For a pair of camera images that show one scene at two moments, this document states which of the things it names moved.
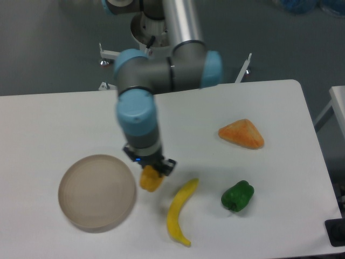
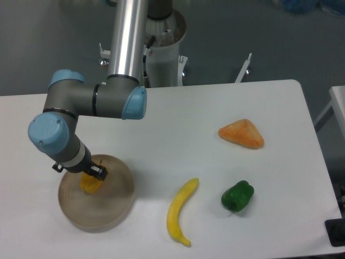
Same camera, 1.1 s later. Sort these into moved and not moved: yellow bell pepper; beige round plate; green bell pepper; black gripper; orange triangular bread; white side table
Moved: yellow bell pepper; black gripper
Not moved: white side table; beige round plate; orange triangular bread; green bell pepper
